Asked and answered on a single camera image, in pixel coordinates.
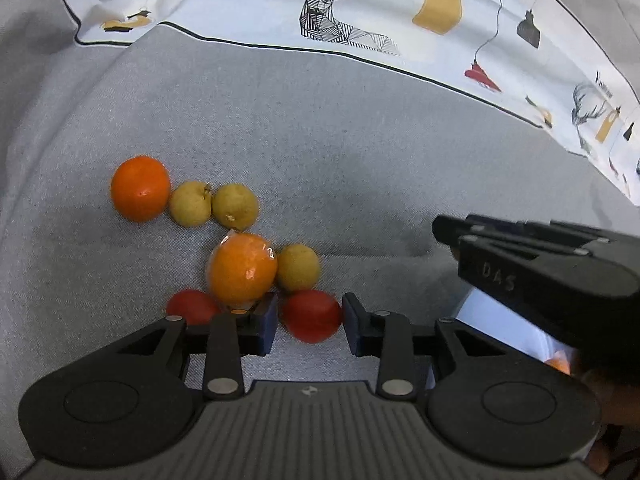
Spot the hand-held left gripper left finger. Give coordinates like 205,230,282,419
116,292,279,402

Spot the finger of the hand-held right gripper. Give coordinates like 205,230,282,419
456,234,581,321
432,214,556,252

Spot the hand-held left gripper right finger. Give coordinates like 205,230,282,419
341,292,506,401

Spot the red tomato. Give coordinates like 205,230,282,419
166,289,221,327
280,289,344,345

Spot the pale blue plate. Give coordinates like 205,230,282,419
452,292,576,376

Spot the plastic-wrapped orange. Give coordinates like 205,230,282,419
206,230,279,307
545,352,573,376

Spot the yellow-green lemon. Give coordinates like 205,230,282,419
211,183,260,231
168,181,215,228
275,243,322,293

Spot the bare orange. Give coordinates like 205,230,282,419
110,156,172,224

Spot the person's right hand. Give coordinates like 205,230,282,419
582,367,625,477

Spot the grey blanket with printed band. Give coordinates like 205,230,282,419
0,0,640,480

